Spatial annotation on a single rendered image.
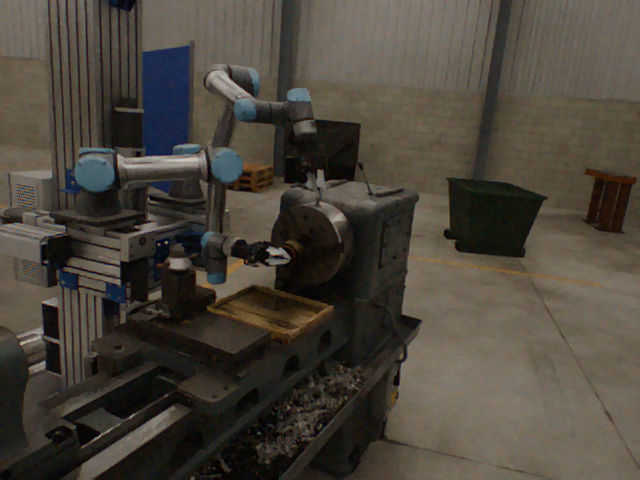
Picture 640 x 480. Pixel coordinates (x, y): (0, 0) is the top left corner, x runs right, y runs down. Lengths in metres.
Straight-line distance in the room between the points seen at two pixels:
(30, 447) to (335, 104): 11.35
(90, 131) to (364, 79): 10.28
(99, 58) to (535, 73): 10.70
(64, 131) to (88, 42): 0.36
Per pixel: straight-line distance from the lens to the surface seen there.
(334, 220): 1.78
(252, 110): 1.65
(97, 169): 1.69
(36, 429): 1.15
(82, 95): 2.10
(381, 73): 11.98
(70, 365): 2.49
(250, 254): 1.70
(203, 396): 1.23
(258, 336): 1.35
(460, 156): 11.79
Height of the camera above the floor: 1.57
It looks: 14 degrees down
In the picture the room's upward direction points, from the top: 5 degrees clockwise
